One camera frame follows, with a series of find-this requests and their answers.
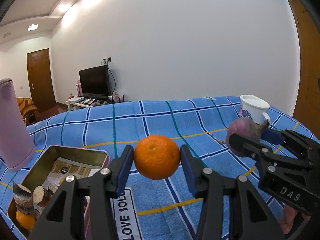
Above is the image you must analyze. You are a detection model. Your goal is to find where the light wooden door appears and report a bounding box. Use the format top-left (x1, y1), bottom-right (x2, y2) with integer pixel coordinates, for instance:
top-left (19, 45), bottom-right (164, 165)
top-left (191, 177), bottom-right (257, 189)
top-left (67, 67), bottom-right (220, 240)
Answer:
top-left (287, 0), bottom-right (320, 140)

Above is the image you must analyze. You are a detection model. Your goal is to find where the printed paper leaflet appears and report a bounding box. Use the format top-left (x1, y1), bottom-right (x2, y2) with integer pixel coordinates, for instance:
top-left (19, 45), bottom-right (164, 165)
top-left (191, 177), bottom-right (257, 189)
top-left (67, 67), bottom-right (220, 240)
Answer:
top-left (42, 156), bottom-right (100, 205)

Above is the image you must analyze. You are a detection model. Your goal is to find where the pink electric kettle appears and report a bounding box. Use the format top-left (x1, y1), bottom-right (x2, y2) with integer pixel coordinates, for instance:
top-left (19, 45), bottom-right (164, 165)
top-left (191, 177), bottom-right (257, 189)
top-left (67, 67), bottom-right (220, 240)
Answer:
top-left (0, 78), bottom-right (36, 172)

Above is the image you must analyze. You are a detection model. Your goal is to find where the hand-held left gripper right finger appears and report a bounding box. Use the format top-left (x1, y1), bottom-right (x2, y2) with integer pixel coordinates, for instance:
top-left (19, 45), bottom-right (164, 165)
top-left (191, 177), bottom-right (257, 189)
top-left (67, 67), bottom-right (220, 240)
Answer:
top-left (180, 144), bottom-right (287, 240)

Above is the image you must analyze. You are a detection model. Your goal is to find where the black power cable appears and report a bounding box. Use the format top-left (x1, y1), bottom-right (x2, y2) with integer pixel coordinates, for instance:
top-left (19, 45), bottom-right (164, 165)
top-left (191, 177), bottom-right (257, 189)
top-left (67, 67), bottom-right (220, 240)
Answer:
top-left (108, 65), bottom-right (117, 94)

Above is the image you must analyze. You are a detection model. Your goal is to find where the blue plaid blanket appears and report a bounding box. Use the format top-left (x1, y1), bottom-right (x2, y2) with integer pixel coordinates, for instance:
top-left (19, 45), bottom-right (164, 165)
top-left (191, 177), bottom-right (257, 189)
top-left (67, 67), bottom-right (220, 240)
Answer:
top-left (0, 96), bottom-right (320, 240)

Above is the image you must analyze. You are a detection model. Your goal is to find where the purple turnip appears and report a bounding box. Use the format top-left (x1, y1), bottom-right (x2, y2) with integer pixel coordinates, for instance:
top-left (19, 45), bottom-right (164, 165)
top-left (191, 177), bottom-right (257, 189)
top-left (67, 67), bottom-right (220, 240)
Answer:
top-left (212, 118), bottom-right (271, 157)

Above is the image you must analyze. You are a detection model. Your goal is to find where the black television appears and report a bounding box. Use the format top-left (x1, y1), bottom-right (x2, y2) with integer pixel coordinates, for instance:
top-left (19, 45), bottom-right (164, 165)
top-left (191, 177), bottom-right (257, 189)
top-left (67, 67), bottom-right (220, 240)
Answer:
top-left (79, 65), bottom-right (112, 95)

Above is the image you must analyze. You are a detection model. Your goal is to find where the pink metal tin box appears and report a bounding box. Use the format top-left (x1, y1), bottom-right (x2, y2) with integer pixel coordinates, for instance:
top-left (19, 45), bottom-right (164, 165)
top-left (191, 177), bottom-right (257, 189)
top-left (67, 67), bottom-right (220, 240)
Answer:
top-left (7, 145), bottom-right (111, 240)

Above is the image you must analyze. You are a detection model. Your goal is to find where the large orange mandarin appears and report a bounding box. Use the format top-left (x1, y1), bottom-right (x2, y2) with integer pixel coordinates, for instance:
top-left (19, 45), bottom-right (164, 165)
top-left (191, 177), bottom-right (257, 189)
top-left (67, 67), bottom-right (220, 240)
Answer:
top-left (134, 134), bottom-right (180, 180)

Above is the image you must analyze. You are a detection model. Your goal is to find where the brown wooden room door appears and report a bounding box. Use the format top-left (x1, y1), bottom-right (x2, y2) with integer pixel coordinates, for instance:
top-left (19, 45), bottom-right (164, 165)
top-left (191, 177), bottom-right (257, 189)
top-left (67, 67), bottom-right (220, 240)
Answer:
top-left (27, 48), bottom-right (57, 113)

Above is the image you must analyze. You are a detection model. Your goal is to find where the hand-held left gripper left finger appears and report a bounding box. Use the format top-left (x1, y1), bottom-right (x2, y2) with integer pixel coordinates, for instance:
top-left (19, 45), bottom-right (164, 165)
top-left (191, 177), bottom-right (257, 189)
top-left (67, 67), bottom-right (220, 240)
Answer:
top-left (27, 144), bottom-right (135, 240)

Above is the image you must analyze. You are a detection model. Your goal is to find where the white printed mug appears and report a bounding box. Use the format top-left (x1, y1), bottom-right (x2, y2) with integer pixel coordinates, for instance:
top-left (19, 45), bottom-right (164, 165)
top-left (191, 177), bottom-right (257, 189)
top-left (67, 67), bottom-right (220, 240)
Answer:
top-left (239, 94), bottom-right (271, 125)

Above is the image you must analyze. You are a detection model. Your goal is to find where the orange leather sofa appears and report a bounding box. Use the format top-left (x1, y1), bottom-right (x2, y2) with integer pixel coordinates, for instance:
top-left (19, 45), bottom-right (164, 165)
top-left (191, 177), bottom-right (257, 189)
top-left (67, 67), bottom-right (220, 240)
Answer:
top-left (16, 97), bottom-right (39, 127)

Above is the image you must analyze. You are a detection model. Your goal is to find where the white television stand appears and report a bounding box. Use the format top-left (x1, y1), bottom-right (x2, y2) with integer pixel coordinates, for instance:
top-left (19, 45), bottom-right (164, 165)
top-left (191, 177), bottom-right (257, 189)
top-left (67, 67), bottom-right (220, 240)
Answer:
top-left (65, 94), bottom-right (130, 112)

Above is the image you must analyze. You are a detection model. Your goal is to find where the small orange mandarin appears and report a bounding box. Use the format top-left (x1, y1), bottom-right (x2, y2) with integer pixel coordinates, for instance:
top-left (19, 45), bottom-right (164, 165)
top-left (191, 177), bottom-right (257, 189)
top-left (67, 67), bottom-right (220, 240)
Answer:
top-left (15, 209), bottom-right (37, 230)

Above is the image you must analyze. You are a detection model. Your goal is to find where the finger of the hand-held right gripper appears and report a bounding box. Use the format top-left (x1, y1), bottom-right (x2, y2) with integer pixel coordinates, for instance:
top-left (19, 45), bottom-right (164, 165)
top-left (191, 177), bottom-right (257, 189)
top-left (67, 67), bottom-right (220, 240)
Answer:
top-left (261, 127), bottom-right (320, 163)
top-left (229, 133), bottom-right (315, 180)

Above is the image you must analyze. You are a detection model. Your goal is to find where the person's right hand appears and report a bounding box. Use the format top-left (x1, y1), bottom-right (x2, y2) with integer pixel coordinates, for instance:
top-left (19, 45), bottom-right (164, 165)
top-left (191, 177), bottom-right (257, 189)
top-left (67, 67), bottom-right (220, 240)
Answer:
top-left (279, 201), bottom-right (299, 233)

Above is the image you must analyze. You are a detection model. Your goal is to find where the brown cut root piece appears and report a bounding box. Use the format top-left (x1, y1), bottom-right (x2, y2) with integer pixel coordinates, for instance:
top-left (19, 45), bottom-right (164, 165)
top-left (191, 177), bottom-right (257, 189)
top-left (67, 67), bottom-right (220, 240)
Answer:
top-left (32, 185), bottom-right (54, 208)
top-left (12, 181), bottom-right (34, 215)

